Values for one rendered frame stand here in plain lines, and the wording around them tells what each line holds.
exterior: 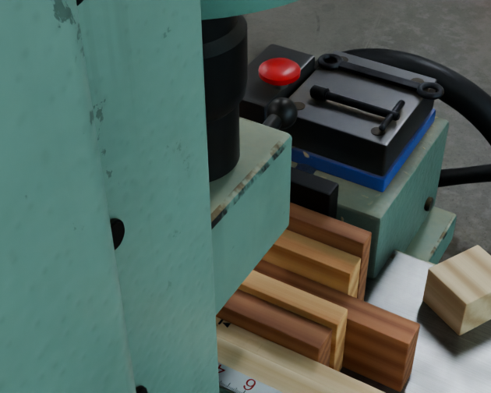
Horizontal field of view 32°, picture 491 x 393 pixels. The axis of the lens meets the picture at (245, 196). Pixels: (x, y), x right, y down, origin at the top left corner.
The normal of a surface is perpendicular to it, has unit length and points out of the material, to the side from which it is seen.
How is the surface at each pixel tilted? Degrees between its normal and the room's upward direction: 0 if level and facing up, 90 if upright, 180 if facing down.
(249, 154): 0
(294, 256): 90
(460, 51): 0
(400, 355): 90
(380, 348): 90
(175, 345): 90
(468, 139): 0
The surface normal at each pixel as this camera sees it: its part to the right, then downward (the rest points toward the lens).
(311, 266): -0.51, 0.56
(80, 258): 0.86, 0.33
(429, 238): -0.01, -0.76
